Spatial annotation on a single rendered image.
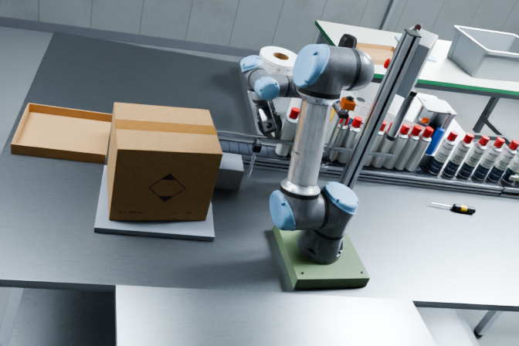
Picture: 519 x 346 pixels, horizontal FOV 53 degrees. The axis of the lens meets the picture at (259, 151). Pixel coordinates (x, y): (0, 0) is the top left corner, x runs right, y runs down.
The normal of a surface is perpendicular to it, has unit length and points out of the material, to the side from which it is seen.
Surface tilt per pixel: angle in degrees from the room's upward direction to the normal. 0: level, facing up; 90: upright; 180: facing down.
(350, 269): 1
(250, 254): 0
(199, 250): 0
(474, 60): 95
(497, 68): 95
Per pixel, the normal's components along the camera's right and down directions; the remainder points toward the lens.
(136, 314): 0.25, -0.80
